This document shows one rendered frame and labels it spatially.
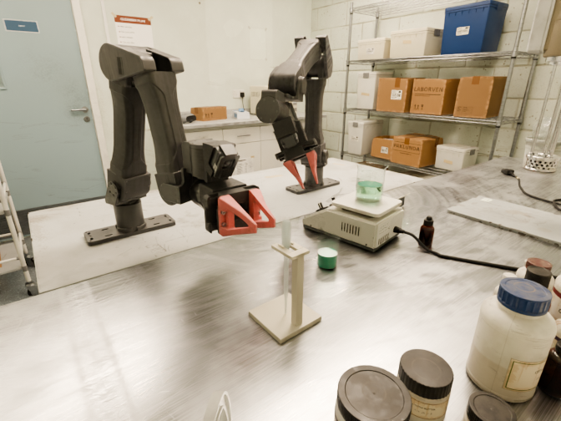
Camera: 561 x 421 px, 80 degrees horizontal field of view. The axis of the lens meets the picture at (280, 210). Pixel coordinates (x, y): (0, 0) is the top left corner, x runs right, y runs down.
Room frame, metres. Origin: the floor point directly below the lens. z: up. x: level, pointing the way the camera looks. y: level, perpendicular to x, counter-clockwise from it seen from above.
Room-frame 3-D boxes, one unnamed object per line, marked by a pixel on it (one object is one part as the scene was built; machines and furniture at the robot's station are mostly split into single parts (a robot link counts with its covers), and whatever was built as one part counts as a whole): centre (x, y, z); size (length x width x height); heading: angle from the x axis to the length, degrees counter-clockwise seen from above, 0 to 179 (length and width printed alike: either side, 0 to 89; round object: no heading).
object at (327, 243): (0.58, -0.09, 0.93); 0.04 x 0.04 x 0.06
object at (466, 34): (3.00, -1.21, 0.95); 1.43 x 0.41 x 1.90; 37
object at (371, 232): (0.73, -0.18, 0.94); 0.22 x 0.13 x 0.08; 47
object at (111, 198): (0.75, 0.35, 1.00); 0.09 x 0.06 x 0.06; 148
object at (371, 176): (0.72, -0.20, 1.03); 0.07 x 0.06 x 0.08; 96
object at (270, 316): (0.42, -0.01, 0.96); 0.08 x 0.08 x 0.13; 39
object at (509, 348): (0.31, -0.27, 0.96); 0.07 x 0.07 x 0.13
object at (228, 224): (0.50, 0.05, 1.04); 0.09 x 0.07 x 0.07; 39
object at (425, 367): (0.27, -0.15, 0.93); 0.05 x 0.05 x 0.06
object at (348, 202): (0.72, -0.20, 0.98); 0.12 x 0.12 x 0.01; 47
